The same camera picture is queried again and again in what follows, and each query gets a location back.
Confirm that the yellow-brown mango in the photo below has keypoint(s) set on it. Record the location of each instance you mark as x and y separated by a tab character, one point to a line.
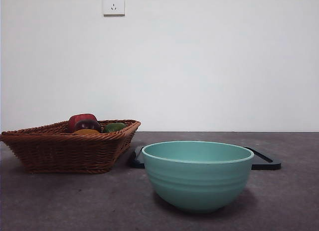
86	131

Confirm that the teal bowl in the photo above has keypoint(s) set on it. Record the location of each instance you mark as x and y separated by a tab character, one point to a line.
198	181

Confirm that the green lime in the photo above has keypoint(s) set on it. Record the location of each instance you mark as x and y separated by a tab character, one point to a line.
113	127

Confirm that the dark red plum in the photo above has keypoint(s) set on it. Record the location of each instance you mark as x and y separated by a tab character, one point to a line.
88	124

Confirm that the red apple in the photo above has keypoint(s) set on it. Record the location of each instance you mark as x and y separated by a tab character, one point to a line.
79	117

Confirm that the brown wicker basket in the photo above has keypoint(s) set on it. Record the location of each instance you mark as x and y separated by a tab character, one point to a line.
64	153

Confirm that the dark green rectangular tray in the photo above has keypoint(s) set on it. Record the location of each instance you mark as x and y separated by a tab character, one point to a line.
264	162

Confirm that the white wall socket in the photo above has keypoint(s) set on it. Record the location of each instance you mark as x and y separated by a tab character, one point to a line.
114	4

